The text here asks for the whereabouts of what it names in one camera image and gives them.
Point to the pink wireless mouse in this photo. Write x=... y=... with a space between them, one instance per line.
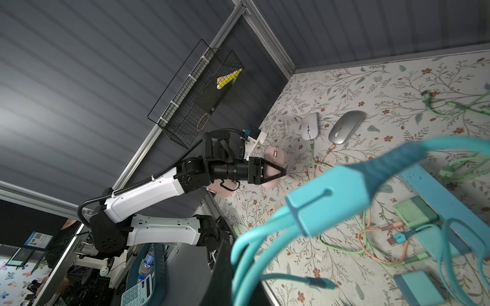
x=276 y=156

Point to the silver grey wireless mouse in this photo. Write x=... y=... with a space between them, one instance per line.
x=346 y=126

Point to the white wireless mouse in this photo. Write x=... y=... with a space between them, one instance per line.
x=310 y=127

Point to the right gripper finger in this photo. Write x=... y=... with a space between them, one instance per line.
x=219 y=290

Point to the pink pen cup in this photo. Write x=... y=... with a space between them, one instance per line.
x=222 y=188

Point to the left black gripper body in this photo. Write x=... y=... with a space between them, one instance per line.
x=256 y=171

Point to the blue power strip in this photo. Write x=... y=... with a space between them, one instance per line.
x=447 y=206

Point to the light green charger plug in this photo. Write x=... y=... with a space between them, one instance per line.
x=415 y=212

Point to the teal charger plug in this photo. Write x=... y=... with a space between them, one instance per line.
x=431 y=239

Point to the black wire wall basket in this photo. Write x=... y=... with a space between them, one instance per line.
x=191 y=97

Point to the blue-grey charger plug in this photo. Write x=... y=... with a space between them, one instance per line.
x=417 y=289

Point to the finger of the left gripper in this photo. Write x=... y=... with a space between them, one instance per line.
x=273 y=164
x=270 y=178

